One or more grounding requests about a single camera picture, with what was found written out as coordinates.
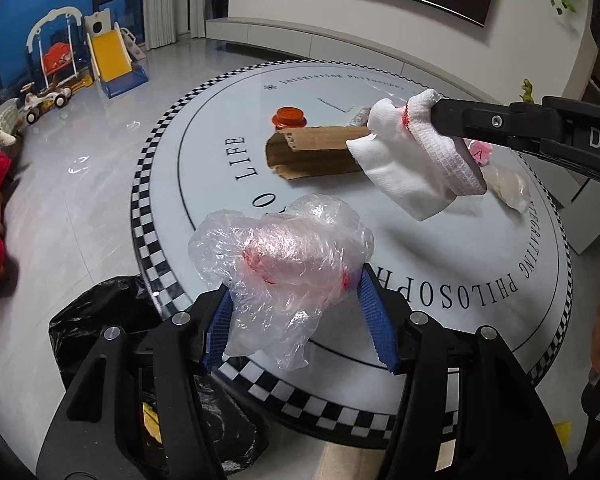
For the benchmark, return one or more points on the black trash bag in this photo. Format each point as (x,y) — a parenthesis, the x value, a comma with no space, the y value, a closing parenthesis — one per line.
(105,310)

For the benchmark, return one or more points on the white toy swing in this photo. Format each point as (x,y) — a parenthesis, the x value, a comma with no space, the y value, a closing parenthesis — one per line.
(60,60)

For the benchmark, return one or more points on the small pink plastic toy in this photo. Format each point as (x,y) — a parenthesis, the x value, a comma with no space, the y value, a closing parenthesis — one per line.
(480,154)

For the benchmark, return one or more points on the silver snack wrapper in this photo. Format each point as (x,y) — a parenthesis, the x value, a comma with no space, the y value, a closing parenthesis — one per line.
(360,116)

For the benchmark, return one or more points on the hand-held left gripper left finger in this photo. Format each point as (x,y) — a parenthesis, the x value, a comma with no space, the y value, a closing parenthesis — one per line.
(220,325)

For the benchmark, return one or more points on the beige curtain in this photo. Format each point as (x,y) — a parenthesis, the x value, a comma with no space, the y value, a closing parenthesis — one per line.
(175,0)

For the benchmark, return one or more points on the yellow toy slide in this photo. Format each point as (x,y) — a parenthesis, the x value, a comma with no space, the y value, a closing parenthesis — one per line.
(110,55)

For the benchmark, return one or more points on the white toy car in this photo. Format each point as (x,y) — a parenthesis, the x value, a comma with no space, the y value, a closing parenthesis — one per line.
(47,102)

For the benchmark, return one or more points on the clear bag with beige contents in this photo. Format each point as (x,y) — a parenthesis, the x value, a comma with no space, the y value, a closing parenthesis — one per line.
(507,187)

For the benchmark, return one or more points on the clear plastic bag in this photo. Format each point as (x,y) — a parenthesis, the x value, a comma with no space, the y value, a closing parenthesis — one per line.
(280,260)

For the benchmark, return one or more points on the brown cardboard piece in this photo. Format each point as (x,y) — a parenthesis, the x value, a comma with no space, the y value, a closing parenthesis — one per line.
(315,152)

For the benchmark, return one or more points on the orange round lid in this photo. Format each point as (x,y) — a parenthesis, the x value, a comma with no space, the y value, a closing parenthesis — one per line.
(289,117)

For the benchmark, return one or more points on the white woven basket chair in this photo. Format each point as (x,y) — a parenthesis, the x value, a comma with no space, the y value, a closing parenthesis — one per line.
(2,125)

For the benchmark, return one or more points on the white low cabinet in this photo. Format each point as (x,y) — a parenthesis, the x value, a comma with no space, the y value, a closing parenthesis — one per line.
(300,37)

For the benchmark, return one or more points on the green toy dinosaur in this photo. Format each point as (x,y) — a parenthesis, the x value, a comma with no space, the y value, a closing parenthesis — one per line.
(527,91)

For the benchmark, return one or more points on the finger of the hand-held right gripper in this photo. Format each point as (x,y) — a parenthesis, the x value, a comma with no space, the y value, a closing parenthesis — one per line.
(480,120)

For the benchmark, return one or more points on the white cloth rag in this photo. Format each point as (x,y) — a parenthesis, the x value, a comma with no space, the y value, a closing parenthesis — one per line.
(395,170)

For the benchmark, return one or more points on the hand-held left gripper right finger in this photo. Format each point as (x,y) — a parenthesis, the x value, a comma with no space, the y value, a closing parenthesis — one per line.
(377,325)

